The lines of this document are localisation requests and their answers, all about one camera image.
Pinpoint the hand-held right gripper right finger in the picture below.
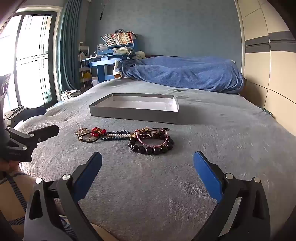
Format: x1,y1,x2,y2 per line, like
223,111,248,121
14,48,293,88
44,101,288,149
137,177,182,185
193,151,271,241

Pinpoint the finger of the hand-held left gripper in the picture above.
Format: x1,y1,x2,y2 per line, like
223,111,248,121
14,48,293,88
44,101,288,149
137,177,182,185
5,125,60,151
3,106,47,127

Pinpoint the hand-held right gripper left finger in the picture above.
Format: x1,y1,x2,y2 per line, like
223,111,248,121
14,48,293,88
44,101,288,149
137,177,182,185
23,152,103,241

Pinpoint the black hair tie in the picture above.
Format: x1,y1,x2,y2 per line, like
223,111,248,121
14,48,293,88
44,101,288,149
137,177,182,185
78,132,101,143

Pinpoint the red bead hair tie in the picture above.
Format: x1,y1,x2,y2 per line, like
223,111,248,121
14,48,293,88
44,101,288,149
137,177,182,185
91,127,107,138

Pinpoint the dark blue beaded bracelet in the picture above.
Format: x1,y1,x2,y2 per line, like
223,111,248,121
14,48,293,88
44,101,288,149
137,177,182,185
100,131,130,142

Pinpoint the white pearl bracelet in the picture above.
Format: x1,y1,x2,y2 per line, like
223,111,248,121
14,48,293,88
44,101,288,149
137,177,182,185
109,130,132,138

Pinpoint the pink cord bracelet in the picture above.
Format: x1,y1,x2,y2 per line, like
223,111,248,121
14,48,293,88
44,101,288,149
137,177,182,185
135,130,168,147

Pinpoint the black bead bracelet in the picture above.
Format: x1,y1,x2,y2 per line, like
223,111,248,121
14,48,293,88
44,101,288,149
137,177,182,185
128,135,174,156

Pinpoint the gold metal hair clip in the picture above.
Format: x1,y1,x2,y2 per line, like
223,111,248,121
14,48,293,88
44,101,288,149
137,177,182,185
139,127,170,135

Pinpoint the grey cardboard box tray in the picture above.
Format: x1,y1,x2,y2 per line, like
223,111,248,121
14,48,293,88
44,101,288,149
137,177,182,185
89,93,179,124

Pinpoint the person's left hand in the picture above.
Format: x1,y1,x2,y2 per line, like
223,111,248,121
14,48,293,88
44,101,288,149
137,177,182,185
0,160,20,172

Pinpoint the plaid clothing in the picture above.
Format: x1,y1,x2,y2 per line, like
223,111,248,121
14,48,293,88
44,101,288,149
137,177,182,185
0,171,78,241

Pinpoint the white floor appliance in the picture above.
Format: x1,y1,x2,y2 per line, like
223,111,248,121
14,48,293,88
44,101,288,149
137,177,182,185
60,89,83,100

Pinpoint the grey bed cover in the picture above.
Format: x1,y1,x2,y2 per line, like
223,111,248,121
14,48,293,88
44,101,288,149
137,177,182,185
14,77,296,241

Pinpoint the glass balcony door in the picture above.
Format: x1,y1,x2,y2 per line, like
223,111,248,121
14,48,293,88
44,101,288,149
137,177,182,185
0,8,63,112

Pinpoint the person's leg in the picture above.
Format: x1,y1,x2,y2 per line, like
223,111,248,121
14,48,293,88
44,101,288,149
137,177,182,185
91,224,119,241

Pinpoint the white trolley cart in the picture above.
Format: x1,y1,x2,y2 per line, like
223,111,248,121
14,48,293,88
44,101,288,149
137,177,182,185
78,42,92,90

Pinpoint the teal curtain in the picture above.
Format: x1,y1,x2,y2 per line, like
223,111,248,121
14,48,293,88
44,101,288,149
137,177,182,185
59,0,90,92

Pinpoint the blue desk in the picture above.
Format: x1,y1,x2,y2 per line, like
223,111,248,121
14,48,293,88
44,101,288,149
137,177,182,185
82,39,139,84

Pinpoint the white blue slipper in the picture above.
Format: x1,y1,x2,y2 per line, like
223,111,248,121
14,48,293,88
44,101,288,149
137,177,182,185
113,60,123,77

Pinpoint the blue fleece blanket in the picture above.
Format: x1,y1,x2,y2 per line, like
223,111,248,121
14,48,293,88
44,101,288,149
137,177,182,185
120,56,245,94

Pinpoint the stack of papers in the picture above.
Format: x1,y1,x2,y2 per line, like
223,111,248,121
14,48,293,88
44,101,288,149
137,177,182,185
112,46,134,55

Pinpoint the row of books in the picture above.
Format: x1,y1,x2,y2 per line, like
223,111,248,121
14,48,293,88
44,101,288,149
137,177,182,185
101,31,137,47

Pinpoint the beige wardrobe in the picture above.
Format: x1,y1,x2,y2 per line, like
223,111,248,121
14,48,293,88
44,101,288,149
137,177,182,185
234,0,296,121

